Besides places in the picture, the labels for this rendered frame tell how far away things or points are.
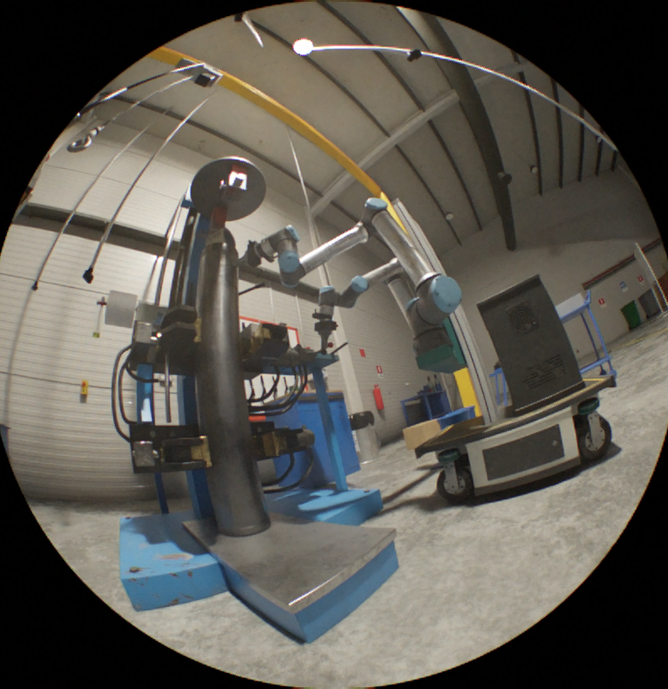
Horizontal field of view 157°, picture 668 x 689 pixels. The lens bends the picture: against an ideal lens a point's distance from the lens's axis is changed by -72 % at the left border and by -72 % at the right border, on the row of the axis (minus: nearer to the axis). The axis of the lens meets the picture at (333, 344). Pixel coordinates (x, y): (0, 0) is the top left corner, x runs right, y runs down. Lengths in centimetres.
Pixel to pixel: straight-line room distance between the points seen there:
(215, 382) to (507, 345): 117
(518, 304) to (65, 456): 361
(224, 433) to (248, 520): 33
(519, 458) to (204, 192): 234
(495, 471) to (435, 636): 70
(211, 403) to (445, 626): 96
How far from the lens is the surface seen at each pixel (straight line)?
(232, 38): 685
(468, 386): 294
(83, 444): 297
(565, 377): 113
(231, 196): 159
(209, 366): 98
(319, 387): 191
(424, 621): 65
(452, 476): 119
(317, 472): 236
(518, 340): 111
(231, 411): 93
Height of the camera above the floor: 48
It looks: 20 degrees up
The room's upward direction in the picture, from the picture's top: 13 degrees counter-clockwise
